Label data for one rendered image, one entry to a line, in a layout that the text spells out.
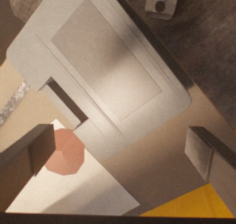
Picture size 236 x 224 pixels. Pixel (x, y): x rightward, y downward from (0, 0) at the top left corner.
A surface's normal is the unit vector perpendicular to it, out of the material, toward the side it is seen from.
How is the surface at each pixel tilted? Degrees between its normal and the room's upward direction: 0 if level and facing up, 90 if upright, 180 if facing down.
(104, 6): 0
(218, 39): 0
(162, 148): 0
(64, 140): 42
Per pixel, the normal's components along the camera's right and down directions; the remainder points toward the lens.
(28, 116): -0.21, 0.33
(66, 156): 0.43, 0.40
